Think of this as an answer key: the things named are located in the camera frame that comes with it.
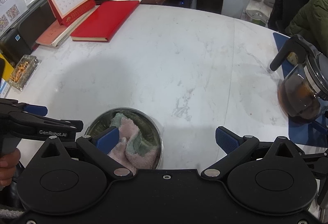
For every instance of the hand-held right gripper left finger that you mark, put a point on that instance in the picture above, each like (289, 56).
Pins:
(107, 140)

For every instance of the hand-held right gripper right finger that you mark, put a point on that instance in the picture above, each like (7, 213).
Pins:
(226, 139)

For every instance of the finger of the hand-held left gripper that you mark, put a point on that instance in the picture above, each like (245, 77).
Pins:
(51, 128)
(37, 109)

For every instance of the pink and green cloth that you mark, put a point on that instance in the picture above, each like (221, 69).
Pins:
(133, 137)

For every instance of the steel bowl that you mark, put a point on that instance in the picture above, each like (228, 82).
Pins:
(150, 126)

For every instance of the person's left hand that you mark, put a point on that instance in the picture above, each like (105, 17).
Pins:
(9, 166)

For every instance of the blue white card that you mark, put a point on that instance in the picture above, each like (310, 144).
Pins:
(3, 88)

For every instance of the glass ashtray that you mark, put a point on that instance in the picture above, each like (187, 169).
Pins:
(23, 72)

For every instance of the yellow box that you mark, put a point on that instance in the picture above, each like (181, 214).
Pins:
(9, 70)

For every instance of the black payment terminal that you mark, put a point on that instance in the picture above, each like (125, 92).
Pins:
(11, 43)

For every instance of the blue mat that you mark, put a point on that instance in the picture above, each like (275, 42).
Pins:
(302, 134)

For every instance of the pink-covered book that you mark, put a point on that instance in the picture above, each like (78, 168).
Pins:
(51, 34)

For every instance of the black case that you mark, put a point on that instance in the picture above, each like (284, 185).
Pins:
(33, 24)

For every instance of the person's dark fleece-trimmed jacket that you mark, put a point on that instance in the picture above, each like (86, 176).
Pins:
(7, 213)

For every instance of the red notebook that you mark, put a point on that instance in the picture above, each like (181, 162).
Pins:
(107, 19)

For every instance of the white green box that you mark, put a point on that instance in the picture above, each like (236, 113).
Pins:
(256, 15)

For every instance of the dark metal frame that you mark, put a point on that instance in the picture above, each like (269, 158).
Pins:
(316, 162)

